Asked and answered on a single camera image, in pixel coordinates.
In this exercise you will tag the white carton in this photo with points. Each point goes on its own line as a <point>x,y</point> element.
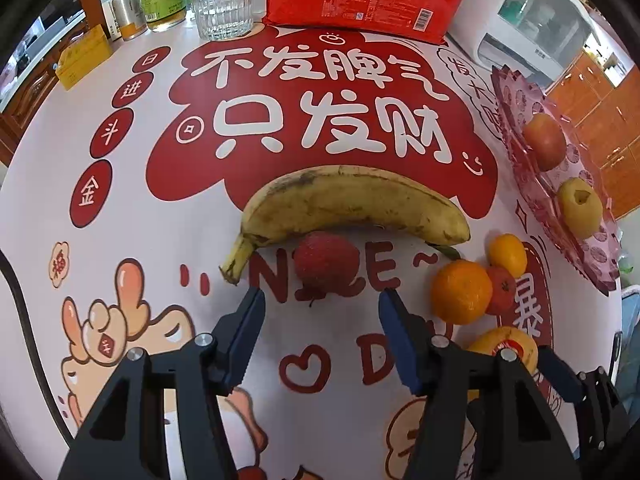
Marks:
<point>107,5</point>

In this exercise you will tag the round orange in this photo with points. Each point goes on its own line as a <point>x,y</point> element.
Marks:
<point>460,292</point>

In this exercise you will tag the red and white printed tablecloth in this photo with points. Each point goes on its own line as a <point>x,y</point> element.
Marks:
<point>150,240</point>

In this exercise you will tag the red apple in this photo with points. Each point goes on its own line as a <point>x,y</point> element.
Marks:
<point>545,140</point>

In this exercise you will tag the spotted yellow banana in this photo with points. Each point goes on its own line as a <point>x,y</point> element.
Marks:
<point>350,200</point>

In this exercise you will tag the wooden kitchen base cabinet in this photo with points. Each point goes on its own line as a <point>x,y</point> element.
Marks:
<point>25,95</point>

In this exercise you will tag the small yellow tangerine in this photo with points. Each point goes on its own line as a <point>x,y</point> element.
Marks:
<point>507,255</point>

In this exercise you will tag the tall wooden storage cabinet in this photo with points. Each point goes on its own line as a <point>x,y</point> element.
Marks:
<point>605,110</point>

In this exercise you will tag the small metal can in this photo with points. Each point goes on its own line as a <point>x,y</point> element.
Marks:
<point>129,12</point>

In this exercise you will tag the large orange with red sticker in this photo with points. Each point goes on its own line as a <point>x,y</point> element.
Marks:
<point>492,342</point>

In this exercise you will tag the ribbed drinking glass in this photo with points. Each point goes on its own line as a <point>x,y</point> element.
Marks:
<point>222,7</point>

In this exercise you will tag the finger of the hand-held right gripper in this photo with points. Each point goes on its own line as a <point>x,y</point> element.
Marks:
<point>557,372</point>
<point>600,402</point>

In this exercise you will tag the yellow apple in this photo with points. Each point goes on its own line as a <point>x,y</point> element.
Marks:
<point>580,210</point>

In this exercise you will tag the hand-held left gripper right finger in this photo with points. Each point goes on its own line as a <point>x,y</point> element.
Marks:
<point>400,340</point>

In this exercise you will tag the red lychee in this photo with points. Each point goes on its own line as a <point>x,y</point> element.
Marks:
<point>325,260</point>

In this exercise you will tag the white countertop sterilizer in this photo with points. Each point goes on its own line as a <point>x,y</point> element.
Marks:
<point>530,20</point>

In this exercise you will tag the red-orange small mandarin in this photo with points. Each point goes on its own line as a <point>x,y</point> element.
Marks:
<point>504,290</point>

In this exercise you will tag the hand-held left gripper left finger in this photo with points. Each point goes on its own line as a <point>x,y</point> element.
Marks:
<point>245,332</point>

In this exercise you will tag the yellow box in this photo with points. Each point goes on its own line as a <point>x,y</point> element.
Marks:
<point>82,57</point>

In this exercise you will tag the pink plastic bowl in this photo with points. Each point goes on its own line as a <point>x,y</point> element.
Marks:
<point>520,105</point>

